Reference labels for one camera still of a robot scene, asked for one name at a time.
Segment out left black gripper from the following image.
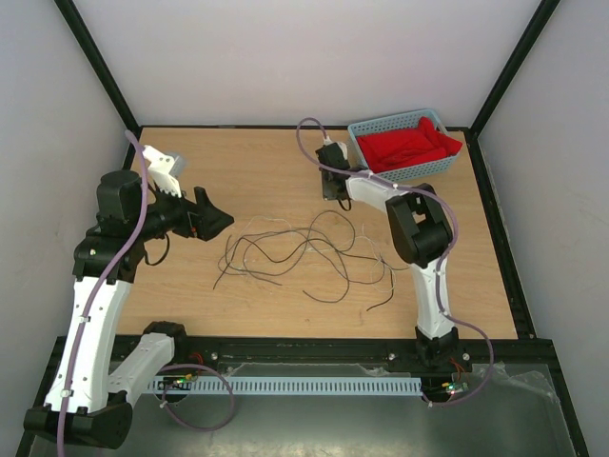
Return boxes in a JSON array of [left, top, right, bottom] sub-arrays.
[[131, 177, 232, 242]]

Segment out black wire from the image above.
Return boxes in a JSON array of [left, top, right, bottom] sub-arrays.
[[213, 231, 395, 313]]

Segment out black wires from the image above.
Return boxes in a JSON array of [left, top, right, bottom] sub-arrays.
[[216, 209, 410, 304]]

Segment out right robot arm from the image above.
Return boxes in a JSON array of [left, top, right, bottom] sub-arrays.
[[316, 142, 459, 370]]

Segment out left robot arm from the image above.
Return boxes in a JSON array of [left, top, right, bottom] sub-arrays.
[[24, 170, 234, 453]]

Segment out red cloth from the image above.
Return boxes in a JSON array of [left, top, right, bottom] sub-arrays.
[[357, 116, 462, 173]]

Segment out blue perforated plastic basket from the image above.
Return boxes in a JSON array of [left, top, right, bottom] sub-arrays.
[[347, 109, 461, 182]]

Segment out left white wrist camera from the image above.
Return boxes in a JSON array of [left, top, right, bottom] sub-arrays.
[[143, 145, 187, 197]]

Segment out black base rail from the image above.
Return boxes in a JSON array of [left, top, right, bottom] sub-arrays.
[[186, 337, 471, 372]]

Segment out light blue slotted cable duct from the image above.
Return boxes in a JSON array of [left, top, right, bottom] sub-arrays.
[[144, 376, 422, 397]]

